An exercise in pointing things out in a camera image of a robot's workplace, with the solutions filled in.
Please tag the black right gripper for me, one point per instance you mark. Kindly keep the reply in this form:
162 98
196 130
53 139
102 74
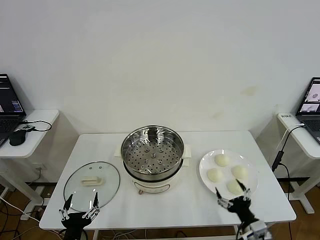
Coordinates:
241 206

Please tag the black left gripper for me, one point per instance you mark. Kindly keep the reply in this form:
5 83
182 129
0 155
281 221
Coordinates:
74 221

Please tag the white steamed baozi bun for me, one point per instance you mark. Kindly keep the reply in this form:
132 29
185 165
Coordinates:
215 175
239 172
221 160
233 187

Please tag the round glass pot lid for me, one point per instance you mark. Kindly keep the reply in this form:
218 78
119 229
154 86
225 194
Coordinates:
107 180

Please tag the stainless steel steamer basket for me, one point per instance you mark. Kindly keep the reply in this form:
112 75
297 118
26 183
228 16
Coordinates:
172 141

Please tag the round white plate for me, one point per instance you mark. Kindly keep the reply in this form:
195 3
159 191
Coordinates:
207 160

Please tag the white floor power strip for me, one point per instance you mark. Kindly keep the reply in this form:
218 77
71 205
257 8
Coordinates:
26 216

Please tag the large white table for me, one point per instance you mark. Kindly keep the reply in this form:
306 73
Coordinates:
175 212

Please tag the white electric cooker base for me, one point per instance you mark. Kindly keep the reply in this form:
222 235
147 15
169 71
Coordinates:
155 183

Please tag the small white side table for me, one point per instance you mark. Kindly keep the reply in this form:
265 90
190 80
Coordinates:
42 120
300 140

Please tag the black computer mouse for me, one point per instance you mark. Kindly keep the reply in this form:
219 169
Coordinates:
17 138

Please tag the small printed label sticker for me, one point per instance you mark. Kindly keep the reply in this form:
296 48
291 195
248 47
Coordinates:
286 116

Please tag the grey laptop with image windows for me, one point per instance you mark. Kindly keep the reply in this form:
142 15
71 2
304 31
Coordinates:
311 122

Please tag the black laptop with dark screen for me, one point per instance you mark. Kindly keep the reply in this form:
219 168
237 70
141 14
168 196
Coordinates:
7 100

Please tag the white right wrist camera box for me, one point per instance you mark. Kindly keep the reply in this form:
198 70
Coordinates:
258 228

